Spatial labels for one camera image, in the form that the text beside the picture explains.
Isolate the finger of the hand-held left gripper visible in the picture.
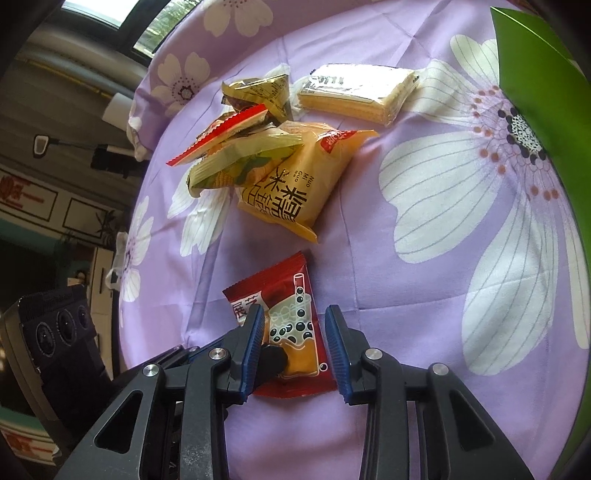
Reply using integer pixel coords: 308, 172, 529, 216
259, 345, 288, 384

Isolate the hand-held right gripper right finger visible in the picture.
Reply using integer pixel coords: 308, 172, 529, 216
324, 305, 536, 480

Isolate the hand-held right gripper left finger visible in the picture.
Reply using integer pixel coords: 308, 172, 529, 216
53, 305, 266, 480

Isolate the red bubble tea snack packet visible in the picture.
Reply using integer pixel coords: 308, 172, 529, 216
222, 251, 337, 398

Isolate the cream green corn snack packet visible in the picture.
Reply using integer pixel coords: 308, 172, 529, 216
187, 129, 305, 199

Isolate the green cardboard box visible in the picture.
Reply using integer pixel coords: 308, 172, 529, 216
490, 7, 591, 480

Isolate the purple floral bedsheet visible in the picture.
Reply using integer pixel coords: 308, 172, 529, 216
113, 0, 587, 480

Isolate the orange rice snack packet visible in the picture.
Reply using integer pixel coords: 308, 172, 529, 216
237, 121, 380, 244

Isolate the red edged snack packet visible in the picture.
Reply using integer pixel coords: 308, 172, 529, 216
167, 104, 271, 167

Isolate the gold triangular snack packet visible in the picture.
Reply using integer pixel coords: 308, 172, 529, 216
221, 75, 293, 121

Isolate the clear cracker packet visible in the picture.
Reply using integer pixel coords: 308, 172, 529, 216
296, 64, 420, 126

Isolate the window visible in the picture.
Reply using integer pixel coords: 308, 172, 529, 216
60, 0, 185, 51

